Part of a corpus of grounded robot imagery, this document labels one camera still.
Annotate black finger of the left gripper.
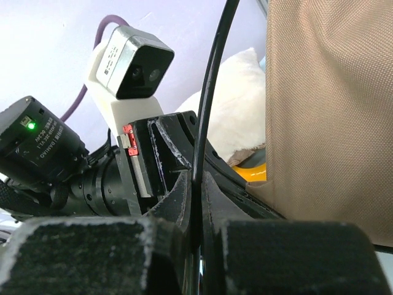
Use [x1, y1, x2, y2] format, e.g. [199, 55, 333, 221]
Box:
[147, 111, 282, 219]

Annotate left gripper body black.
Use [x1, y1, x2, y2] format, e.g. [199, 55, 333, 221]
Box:
[117, 121, 171, 215]

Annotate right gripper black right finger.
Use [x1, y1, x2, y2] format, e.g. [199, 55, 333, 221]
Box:
[201, 173, 391, 294]

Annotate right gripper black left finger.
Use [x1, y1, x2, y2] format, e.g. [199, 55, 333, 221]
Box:
[1, 172, 192, 294]

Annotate black tent pole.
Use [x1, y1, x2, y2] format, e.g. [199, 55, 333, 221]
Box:
[187, 0, 239, 294]

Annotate beige fabric pet tent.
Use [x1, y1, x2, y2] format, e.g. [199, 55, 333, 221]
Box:
[247, 1, 392, 246]

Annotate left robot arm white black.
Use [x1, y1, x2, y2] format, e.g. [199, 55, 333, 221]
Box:
[1, 96, 197, 222]

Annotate yellow pet bowl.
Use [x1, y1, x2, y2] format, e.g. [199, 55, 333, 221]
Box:
[232, 163, 267, 182]

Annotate cream plush cushion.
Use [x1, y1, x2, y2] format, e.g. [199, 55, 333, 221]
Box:
[174, 47, 267, 163]

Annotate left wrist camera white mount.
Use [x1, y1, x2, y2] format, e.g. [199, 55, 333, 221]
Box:
[85, 25, 174, 136]

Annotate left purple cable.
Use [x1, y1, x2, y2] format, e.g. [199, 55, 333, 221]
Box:
[60, 15, 130, 123]

